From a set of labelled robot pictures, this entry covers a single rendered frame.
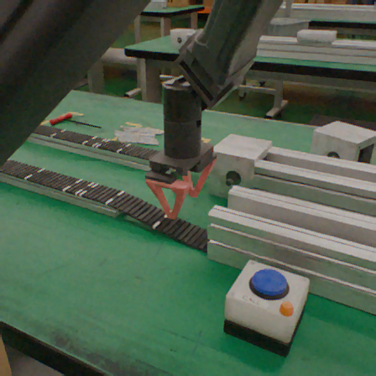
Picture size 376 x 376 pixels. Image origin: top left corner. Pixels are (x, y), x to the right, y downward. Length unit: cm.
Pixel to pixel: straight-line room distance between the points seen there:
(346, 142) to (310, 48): 132
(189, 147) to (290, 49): 162
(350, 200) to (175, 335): 37
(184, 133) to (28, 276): 31
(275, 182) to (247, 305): 32
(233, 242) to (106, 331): 21
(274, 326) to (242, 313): 4
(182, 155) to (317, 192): 26
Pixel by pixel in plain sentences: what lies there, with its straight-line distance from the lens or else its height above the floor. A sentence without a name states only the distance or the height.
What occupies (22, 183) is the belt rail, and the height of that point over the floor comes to 79.
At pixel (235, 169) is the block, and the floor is 85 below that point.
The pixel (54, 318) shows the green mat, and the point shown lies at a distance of 58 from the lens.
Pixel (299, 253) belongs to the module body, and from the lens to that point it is 57.
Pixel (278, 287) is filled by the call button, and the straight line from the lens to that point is 49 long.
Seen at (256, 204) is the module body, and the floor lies 86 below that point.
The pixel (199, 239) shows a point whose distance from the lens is 67.
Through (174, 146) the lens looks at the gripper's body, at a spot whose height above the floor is 95.
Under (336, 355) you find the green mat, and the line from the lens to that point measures 54.
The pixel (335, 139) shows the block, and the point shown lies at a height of 87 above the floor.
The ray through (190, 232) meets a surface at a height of 79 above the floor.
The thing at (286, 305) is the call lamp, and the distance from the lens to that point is 48.
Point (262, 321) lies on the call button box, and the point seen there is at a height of 82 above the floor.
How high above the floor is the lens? 117
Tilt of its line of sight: 29 degrees down
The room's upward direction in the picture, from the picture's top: straight up
